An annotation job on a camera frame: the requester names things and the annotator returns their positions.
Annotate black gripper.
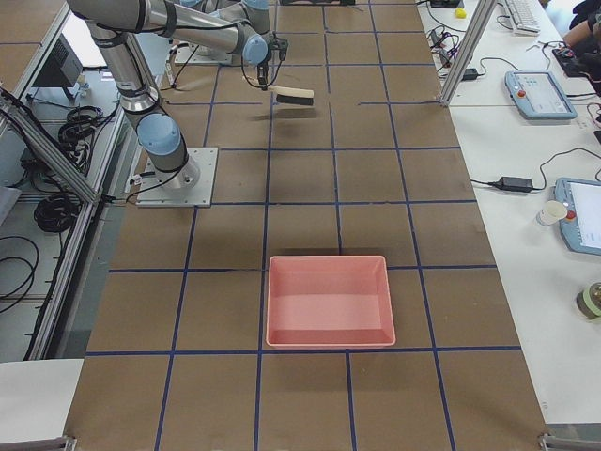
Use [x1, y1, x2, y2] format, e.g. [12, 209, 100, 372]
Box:
[256, 32, 289, 90]

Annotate cream hand brush black bristles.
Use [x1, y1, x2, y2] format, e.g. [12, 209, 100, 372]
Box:
[249, 78, 315, 106]

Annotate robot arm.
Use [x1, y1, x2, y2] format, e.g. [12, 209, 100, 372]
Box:
[69, 0, 288, 188]

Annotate pink plastic bin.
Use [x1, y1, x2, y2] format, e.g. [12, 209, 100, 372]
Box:
[266, 256, 396, 350]

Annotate white keyboard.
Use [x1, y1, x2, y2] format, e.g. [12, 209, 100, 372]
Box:
[501, 0, 540, 36]

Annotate black power adapter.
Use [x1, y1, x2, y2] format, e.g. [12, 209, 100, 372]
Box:
[495, 176, 534, 193]

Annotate far teach pendant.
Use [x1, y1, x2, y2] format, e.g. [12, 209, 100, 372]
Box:
[504, 71, 578, 120]

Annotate teach pendant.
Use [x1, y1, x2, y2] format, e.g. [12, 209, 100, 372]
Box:
[554, 178, 600, 256]
[504, 71, 578, 120]

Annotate white paper cup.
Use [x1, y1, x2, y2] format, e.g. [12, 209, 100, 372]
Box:
[536, 200, 567, 226]

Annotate near teach pendant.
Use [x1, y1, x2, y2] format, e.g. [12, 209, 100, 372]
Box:
[554, 178, 600, 256]

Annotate tape roll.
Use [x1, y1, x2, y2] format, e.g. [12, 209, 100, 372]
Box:
[576, 282, 601, 319]

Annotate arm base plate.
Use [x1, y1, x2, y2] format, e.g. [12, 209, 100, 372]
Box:
[174, 41, 232, 66]
[136, 148, 218, 208]

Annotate aluminium frame post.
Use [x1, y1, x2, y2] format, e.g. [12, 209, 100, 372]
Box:
[439, 0, 496, 106]

